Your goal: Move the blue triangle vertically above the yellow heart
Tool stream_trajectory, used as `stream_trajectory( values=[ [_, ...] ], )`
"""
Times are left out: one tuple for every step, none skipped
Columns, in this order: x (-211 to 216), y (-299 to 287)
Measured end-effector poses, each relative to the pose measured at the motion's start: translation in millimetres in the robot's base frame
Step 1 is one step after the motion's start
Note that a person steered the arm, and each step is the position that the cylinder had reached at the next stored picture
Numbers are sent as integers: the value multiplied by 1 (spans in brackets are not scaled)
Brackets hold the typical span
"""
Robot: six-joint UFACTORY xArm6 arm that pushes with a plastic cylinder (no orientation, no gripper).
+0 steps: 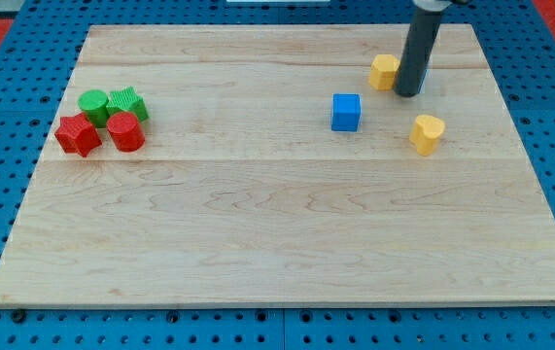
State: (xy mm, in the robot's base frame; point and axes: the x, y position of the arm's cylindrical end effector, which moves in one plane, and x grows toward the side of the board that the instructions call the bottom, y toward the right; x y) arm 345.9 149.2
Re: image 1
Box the blue cube block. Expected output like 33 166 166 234
330 93 362 132

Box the red star block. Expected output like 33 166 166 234
54 113 102 158

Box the yellow hexagon block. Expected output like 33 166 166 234
368 54 399 90

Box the wooden board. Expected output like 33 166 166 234
0 24 555 309

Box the green cylinder block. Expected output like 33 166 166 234
78 89 109 128

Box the green star block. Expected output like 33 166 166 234
106 87 150 122

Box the yellow heart block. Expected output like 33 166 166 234
409 115 446 157

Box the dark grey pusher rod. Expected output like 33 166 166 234
394 0 450 97

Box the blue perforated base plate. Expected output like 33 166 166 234
0 0 555 349

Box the red cylinder block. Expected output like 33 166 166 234
106 112 145 153

